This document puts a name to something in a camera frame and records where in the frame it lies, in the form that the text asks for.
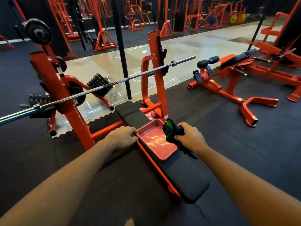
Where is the red adjustable sit-up bench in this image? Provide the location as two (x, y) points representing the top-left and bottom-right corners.
(187, 48), (279, 128)

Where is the pink plastic tray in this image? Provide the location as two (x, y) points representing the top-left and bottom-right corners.
(136, 118), (178, 162)

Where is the thick black pole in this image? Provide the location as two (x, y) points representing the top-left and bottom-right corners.
(111, 0), (132, 100)

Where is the red lever gym machine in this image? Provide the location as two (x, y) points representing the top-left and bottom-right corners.
(245, 0), (301, 103)

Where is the thin black pole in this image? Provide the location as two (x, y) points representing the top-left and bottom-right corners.
(247, 5), (271, 51)

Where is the pink patterned cloth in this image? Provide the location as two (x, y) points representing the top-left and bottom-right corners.
(139, 107), (156, 118)

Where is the person's right hand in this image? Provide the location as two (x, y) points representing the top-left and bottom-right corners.
(175, 122), (209, 155)

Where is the black and green cloth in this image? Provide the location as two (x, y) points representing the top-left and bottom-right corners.
(162, 118), (199, 160)

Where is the red bench press frame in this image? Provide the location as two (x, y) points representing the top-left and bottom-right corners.
(29, 31), (184, 202)

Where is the black bench pad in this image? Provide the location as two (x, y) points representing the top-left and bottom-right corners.
(114, 101), (211, 205)

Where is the steel barbell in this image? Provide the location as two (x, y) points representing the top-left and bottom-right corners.
(0, 55), (196, 126)

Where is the person's left hand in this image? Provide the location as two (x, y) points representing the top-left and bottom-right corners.
(103, 126), (139, 153)

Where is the large black weight plate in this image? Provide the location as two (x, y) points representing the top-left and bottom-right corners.
(25, 18), (53, 45)

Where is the small black weight plate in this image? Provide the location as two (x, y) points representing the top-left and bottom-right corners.
(55, 56), (68, 73)

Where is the row of black weight plates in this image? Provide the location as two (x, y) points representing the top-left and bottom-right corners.
(87, 73), (114, 97)
(28, 94), (53, 119)

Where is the red rack stand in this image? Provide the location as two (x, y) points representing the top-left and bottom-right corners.
(90, 0), (118, 51)
(127, 0), (151, 31)
(158, 0), (174, 38)
(47, 0), (81, 43)

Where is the person's right forearm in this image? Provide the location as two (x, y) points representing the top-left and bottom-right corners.
(197, 145), (301, 226)

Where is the red plate-loaded machine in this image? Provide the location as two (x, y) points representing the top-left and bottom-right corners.
(183, 0), (247, 32)

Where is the person's left forearm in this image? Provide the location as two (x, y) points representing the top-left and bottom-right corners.
(0, 138), (117, 226)

